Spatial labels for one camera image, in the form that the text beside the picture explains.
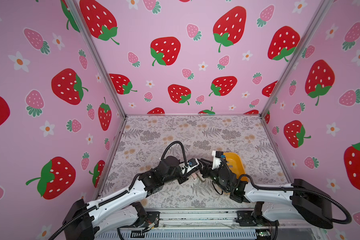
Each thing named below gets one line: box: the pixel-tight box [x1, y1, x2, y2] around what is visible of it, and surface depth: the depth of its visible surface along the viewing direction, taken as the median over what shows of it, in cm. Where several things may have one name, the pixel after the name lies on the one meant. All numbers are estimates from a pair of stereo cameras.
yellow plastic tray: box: [223, 152, 248, 182], surface depth 92 cm
